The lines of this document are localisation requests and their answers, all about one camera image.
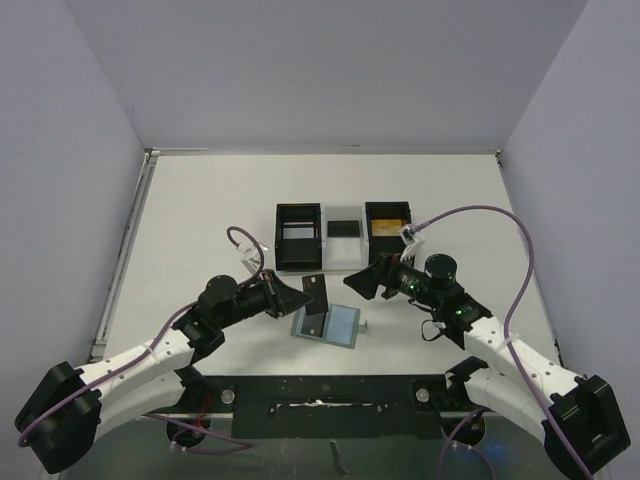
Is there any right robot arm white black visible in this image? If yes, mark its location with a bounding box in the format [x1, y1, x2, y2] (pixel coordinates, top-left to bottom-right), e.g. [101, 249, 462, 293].
[343, 254, 631, 479]

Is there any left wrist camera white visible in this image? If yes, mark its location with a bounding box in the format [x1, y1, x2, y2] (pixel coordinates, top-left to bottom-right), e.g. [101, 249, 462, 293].
[236, 242, 268, 274]

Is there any gold credit card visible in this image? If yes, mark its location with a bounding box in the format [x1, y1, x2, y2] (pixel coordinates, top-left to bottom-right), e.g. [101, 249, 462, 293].
[370, 219, 404, 237]

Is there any aluminium left rail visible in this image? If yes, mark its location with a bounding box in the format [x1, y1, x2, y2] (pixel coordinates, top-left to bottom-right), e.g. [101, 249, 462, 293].
[89, 149, 160, 362]

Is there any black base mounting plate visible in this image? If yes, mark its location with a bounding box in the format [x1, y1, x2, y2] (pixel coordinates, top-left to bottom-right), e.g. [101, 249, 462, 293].
[151, 375, 486, 452]

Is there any black white sorting tray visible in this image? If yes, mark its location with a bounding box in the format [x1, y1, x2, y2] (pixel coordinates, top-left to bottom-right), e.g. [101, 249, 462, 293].
[274, 201, 412, 273]

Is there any green card holder wallet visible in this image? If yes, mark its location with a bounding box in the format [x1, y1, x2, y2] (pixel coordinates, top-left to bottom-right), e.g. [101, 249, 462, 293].
[290, 304, 368, 349]

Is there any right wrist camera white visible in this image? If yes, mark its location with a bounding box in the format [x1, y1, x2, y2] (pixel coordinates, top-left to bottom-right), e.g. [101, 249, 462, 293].
[399, 224, 425, 262]

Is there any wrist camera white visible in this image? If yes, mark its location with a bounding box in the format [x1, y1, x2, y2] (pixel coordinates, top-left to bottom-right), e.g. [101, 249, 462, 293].
[236, 242, 268, 274]
[399, 224, 425, 262]

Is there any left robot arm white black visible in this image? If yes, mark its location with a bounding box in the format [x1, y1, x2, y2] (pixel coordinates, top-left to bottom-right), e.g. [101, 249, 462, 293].
[14, 270, 313, 474]

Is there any silver credit card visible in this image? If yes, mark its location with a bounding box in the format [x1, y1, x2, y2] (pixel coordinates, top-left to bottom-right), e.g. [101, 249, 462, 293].
[282, 224, 316, 240]

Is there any black credit card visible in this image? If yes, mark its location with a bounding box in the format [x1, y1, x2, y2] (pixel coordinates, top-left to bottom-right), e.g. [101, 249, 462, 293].
[327, 220, 361, 238]
[300, 315, 325, 338]

